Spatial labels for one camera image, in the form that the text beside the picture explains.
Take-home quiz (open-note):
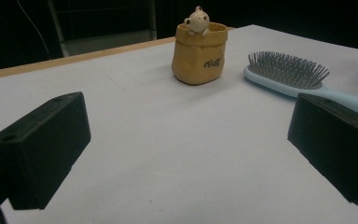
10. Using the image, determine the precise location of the yellow bag-shaped holder with bear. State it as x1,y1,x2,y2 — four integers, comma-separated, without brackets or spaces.
171,5,228,86

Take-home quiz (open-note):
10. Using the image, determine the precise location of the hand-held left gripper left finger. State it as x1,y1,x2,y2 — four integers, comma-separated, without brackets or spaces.
0,91,91,210

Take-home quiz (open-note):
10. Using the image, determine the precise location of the white metal stand frame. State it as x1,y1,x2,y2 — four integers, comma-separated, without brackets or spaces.
47,0,158,58

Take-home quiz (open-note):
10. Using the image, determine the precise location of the thin white cable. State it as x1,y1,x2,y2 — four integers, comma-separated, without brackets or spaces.
16,0,51,61

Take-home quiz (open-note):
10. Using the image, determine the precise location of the white table cover sheet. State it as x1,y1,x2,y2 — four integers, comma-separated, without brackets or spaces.
0,24,358,224

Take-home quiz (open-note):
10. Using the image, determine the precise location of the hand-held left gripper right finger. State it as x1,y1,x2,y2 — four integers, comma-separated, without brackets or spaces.
287,92,358,206

